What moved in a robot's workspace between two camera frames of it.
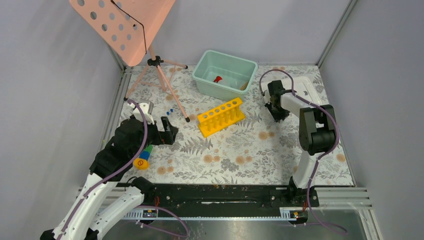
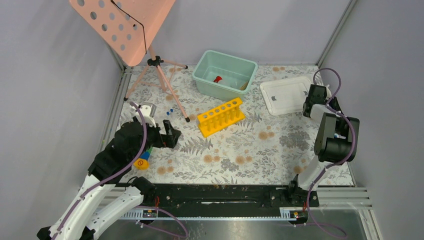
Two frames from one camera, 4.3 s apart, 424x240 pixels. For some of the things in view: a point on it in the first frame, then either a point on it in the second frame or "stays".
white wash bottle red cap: (217, 79) stays
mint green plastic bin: (223, 76) stays
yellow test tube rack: (214, 120) stays
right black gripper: (277, 117) -> (325, 99)
